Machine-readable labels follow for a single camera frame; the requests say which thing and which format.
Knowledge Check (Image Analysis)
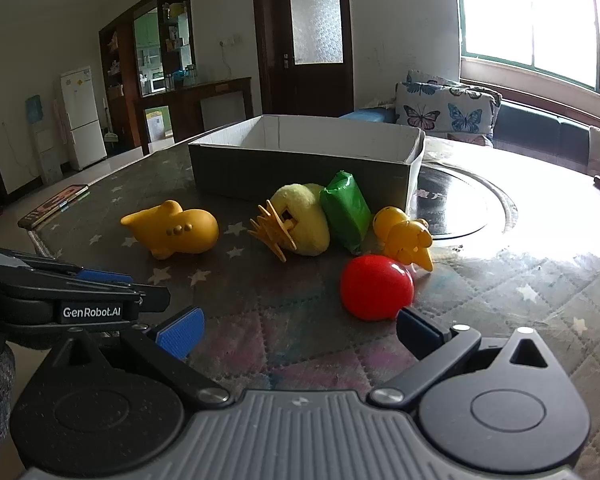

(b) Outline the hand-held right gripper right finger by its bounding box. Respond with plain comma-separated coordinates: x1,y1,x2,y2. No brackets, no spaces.
367,307,566,409

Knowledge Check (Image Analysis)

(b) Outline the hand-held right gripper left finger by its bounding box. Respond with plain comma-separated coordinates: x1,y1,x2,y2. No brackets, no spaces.
40,306,236,407

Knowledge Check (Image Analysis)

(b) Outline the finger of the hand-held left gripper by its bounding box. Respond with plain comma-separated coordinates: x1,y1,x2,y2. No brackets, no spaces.
0,242,135,285
100,282,172,313

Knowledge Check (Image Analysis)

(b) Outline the red ball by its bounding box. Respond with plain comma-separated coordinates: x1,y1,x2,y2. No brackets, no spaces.
340,255,415,322

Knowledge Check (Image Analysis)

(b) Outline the yellow duck toy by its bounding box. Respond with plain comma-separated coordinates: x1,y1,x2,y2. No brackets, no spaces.
372,206,435,273

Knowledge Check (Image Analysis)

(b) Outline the green packet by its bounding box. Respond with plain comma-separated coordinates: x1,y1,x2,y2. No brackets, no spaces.
320,171,372,255

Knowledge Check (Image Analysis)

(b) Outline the yellow plush toy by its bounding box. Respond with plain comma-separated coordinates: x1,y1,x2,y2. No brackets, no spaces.
247,183,331,263

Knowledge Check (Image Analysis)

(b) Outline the grey cardboard box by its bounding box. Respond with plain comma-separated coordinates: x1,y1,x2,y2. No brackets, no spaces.
187,115,427,211

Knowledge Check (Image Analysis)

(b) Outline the grey quilted desktop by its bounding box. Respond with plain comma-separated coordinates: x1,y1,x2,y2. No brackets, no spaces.
0,132,600,480

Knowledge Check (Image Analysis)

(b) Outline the smartphone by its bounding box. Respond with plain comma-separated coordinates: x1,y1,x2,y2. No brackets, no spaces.
17,184,90,229

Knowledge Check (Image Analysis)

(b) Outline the round black turntable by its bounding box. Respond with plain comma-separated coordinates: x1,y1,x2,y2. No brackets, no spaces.
407,162,518,241

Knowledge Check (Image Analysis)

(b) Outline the white water dispenser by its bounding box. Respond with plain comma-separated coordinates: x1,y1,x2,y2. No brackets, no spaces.
25,95,64,186

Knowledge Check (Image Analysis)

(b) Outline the white refrigerator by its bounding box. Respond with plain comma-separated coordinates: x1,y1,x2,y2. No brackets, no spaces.
60,65,107,171

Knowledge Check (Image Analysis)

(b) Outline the dark wooden cabinet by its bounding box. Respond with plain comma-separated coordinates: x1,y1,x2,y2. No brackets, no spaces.
99,0,253,157

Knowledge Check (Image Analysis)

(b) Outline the butterfly print pillow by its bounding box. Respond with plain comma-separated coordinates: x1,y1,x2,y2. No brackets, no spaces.
395,71,503,147

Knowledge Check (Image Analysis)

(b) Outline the blue sofa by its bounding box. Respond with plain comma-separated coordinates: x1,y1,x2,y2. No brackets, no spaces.
339,100,600,171

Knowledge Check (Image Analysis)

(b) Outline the dark wooden door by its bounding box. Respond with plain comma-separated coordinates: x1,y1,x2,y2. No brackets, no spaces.
251,0,355,118

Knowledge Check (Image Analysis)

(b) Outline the window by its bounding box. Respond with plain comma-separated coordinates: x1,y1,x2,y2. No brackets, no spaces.
454,0,600,103

